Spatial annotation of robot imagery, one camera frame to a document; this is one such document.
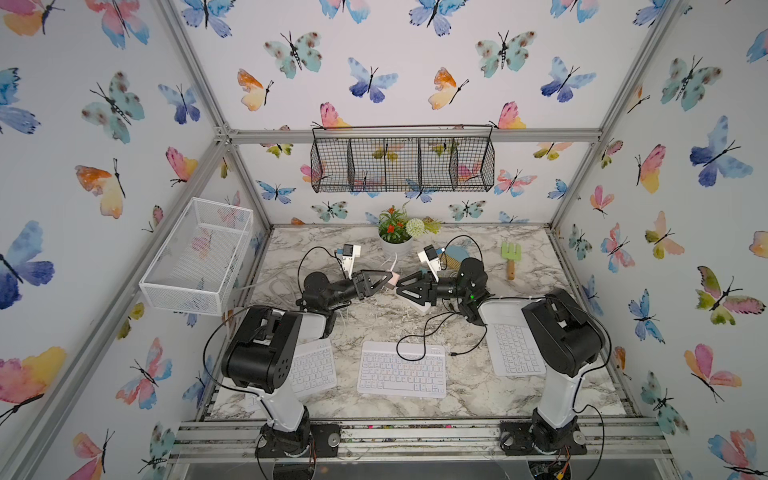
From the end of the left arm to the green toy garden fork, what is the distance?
1.67ft

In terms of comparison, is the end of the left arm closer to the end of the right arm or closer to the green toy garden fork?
the end of the right arm

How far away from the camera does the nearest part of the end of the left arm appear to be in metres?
0.70

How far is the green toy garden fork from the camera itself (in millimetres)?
1084

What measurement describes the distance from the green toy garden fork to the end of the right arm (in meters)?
0.35
